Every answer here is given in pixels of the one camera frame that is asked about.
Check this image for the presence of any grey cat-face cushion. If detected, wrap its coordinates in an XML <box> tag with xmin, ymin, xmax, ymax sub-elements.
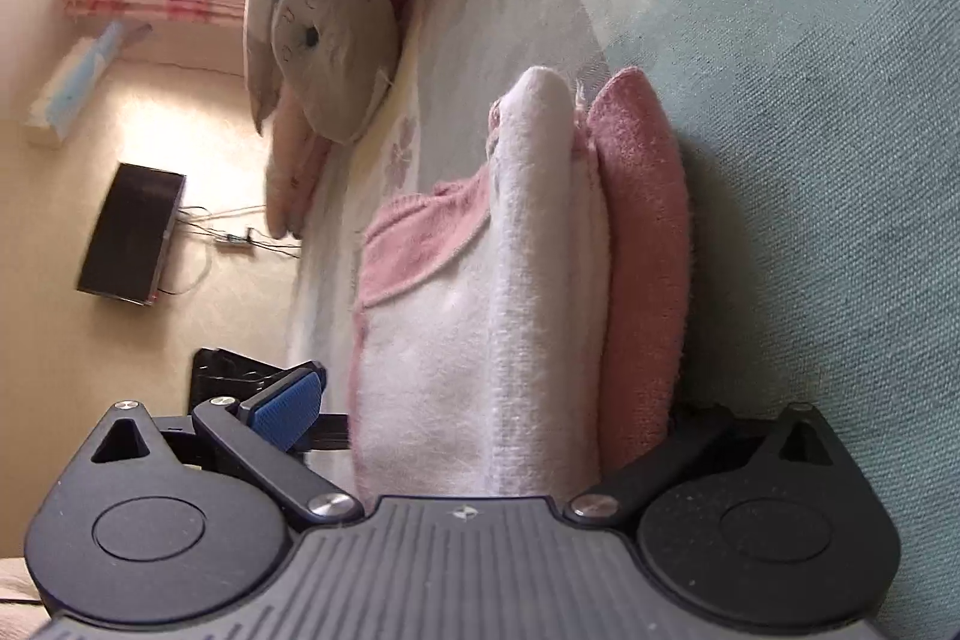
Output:
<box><xmin>244</xmin><ymin>0</ymin><xmax>398</xmax><ymax>145</ymax></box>

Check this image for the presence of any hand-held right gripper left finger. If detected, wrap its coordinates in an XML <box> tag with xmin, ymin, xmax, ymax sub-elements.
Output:
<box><xmin>90</xmin><ymin>364</ymin><xmax>365</xmax><ymax>525</ymax></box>

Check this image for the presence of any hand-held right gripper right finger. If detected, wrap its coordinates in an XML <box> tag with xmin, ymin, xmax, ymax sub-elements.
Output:
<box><xmin>562</xmin><ymin>401</ymin><xmax>837</xmax><ymax>525</ymax></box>

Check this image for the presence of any pink and white knit sweater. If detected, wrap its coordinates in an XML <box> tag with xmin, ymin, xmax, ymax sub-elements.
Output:
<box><xmin>349</xmin><ymin>64</ymin><xmax>691</xmax><ymax>498</ymax></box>

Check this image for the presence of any blue and white long box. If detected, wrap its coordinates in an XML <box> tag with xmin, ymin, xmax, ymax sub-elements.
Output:
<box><xmin>26</xmin><ymin>19</ymin><xmax>155</xmax><ymax>148</ymax></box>

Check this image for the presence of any black flat television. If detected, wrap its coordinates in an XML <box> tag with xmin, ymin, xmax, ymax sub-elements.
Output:
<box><xmin>75</xmin><ymin>162</ymin><xmax>187</xmax><ymax>307</ymax></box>

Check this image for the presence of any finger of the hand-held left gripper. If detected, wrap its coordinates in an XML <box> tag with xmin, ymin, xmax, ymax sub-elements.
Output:
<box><xmin>191</xmin><ymin>347</ymin><xmax>290</xmax><ymax>406</ymax></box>
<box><xmin>300</xmin><ymin>411</ymin><xmax>353</xmax><ymax>451</ymax></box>

